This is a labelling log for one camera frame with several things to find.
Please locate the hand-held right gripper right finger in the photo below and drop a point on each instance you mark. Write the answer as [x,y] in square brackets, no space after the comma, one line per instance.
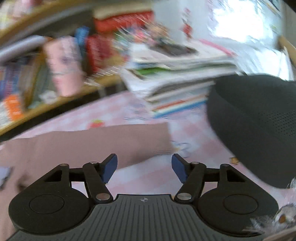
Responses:
[180,168]

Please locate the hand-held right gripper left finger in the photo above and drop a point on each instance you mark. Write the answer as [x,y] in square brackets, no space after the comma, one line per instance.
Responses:
[108,168]

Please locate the purple and brown knit sweater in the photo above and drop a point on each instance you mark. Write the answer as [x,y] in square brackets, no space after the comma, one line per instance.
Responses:
[92,143]

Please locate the pink checked cartoon desk mat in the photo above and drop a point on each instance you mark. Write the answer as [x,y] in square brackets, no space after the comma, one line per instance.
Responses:
[143,179]

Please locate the stack of books and papers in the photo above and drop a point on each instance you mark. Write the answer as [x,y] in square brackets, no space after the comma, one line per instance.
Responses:
[180,78]

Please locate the black perforated speaker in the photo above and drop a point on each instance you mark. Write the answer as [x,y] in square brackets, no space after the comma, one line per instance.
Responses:
[259,125]

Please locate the fluffy grey white sleeve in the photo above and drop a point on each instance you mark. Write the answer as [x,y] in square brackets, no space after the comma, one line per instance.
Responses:
[277,217]

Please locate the pink cartoon tumbler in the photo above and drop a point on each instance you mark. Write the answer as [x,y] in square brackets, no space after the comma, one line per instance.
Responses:
[64,67]

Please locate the orange and white box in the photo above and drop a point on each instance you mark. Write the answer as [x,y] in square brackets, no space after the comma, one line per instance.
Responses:
[13,109]

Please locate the row of leaning picture books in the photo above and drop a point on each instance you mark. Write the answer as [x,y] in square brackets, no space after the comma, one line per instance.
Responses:
[20,78]

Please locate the red thick book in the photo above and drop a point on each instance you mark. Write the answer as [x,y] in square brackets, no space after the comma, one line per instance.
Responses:
[122,23]

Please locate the wooden bookshelf with white frame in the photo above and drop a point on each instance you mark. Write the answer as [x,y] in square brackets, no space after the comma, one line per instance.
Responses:
[64,102]

